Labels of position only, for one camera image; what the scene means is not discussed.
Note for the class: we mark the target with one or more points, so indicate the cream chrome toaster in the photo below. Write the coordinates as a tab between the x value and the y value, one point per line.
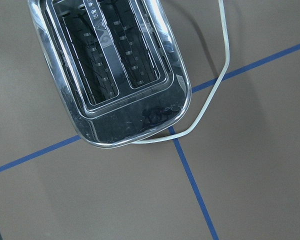
116	66

